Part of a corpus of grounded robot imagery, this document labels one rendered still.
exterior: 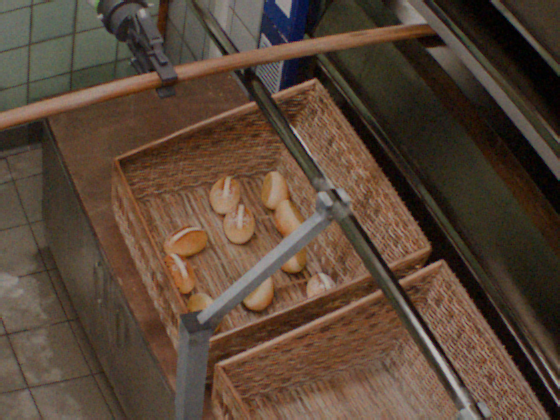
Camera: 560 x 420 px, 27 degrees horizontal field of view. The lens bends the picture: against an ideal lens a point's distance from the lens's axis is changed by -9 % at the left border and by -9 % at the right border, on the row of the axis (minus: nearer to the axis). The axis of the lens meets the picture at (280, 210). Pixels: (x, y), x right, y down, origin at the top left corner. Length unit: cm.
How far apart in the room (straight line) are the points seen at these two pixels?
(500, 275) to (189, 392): 61
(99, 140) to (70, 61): 77
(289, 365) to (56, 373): 97
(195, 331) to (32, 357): 123
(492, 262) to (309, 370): 44
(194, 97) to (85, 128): 30
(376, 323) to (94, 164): 83
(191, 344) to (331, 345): 41
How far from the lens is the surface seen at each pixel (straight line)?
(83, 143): 293
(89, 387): 314
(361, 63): 257
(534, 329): 216
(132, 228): 261
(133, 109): 303
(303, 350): 236
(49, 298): 334
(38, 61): 362
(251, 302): 252
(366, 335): 242
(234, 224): 267
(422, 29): 234
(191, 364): 210
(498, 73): 187
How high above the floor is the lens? 249
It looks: 43 degrees down
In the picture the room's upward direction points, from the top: 9 degrees clockwise
